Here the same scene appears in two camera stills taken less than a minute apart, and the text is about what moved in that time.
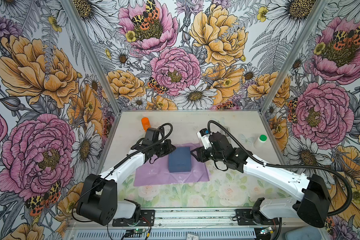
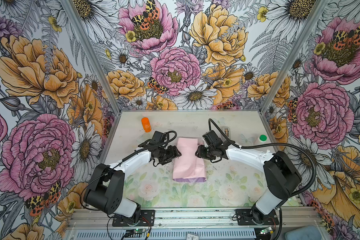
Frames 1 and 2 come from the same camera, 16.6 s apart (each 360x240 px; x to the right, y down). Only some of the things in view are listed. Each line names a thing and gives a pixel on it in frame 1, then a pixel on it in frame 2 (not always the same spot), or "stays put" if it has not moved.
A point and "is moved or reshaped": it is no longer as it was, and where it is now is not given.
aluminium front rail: [194, 218] stays put
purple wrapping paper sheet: [155, 170] is moved or reshaped
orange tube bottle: [146, 123] stays put
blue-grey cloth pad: [306, 233] stays put
